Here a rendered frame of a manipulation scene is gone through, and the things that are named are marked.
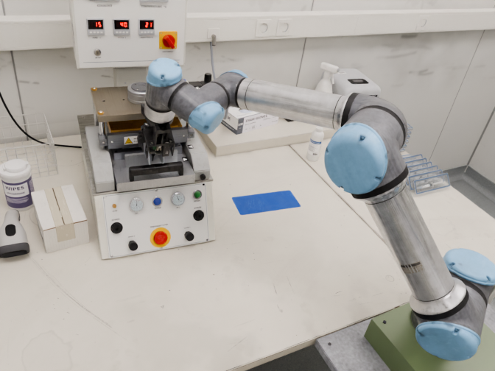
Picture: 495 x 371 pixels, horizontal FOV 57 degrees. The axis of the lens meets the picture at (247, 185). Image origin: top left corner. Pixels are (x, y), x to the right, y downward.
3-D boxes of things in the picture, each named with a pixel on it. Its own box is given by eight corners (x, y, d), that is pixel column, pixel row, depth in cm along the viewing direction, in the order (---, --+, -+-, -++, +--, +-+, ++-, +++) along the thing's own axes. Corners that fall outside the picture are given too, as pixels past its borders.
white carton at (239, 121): (219, 122, 195) (220, 106, 191) (261, 111, 208) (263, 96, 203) (236, 135, 188) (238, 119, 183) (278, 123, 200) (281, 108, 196)
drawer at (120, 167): (103, 140, 147) (101, 118, 143) (170, 134, 155) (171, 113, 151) (117, 194, 126) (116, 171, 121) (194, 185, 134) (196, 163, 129)
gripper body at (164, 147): (144, 160, 120) (148, 130, 110) (138, 135, 124) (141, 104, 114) (174, 157, 122) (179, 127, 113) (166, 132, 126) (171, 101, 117)
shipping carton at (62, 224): (34, 213, 142) (30, 191, 137) (78, 205, 148) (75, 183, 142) (43, 254, 129) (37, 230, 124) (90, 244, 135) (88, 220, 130)
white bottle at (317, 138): (309, 153, 192) (316, 123, 183) (320, 157, 190) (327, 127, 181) (303, 158, 188) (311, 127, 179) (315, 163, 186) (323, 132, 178)
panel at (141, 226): (109, 258, 131) (101, 195, 126) (209, 241, 141) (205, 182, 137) (110, 260, 129) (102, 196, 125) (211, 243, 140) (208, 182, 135)
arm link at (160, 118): (142, 90, 111) (175, 89, 114) (141, 104, 114) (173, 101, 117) (148, 114, 107) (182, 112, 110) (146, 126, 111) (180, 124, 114)
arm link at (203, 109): (238, 97, 106) (201, 71, 108) (211, 116, 98) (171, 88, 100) (228, 123, 111) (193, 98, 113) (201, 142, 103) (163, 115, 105)
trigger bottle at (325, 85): (306, 115, 210) (317, 63, 195) (314, 110, 215) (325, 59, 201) (322, 122, 206) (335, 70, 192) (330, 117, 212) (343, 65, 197)
